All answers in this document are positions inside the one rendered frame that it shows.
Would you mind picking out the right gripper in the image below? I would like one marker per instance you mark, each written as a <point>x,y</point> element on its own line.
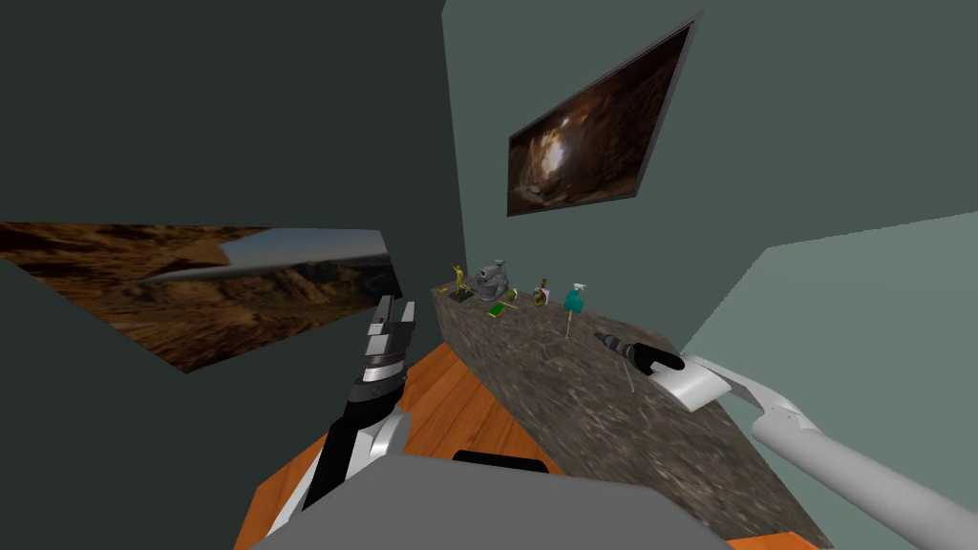
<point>620,349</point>

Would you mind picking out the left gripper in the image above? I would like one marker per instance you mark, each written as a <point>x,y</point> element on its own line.
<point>388,347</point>

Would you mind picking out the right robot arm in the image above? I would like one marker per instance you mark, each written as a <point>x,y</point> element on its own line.
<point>833,458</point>

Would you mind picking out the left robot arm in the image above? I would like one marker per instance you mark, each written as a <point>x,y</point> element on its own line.
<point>345,439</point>

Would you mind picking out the thin silver utensil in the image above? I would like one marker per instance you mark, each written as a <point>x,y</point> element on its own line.
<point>628,379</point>

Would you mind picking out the teal spray bottle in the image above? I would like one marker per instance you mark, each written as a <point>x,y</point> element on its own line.
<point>574,301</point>

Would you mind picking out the yellow figurine on dark base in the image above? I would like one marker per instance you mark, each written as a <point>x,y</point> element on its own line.
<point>459,284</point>

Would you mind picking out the green book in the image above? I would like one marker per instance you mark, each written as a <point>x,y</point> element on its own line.
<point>497,310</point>

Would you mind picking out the grey metal appliance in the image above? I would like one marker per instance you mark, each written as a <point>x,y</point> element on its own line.
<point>493,280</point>

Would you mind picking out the green round fruit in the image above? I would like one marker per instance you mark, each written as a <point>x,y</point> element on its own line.
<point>512,296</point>

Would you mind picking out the desert landscape picture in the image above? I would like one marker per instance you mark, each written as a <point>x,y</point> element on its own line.
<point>199,290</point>

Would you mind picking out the cave picture with grey frame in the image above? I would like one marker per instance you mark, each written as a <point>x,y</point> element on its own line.
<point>588,130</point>

